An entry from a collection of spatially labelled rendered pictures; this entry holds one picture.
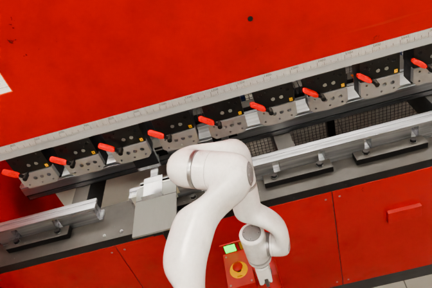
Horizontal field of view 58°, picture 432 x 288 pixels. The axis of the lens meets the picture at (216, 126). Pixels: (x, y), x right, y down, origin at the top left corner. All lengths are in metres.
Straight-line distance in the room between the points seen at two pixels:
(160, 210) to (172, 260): 0.77
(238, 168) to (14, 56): 0.88
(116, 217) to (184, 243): 1.05
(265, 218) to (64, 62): 0.84
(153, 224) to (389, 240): 1.14
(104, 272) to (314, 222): 1.00
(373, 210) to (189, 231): 1.18
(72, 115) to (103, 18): 0.40
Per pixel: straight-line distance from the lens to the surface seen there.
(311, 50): 1.45
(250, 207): 1.20
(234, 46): 1.38
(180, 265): 0.87
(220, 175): 0.91
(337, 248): 2.06
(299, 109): 1.94
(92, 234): 1.90
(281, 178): 1.72
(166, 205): 1.64
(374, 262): 2.25
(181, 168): 0.97
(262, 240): 1.30
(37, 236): 2.03
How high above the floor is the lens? 2.13
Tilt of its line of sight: 36 degrees down
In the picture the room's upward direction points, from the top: 18 degrees counter-clockwise
